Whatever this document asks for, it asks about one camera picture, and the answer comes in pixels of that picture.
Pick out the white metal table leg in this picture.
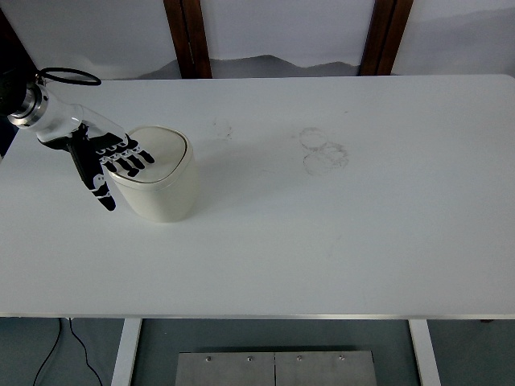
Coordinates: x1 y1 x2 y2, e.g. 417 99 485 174
409 320 443 386
110 319 142 386

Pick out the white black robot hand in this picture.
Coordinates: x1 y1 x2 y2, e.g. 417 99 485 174
35 96 156 213

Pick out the thin black floor cable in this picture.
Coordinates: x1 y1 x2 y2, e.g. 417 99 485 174
32 317 64 386
68 317 104 386

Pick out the grey metal plate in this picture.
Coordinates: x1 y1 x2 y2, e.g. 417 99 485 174
175 351 276 386
274 350 377 386

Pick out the cream plastic flip-lid trash bin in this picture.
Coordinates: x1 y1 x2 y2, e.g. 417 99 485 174
108 125 200 223

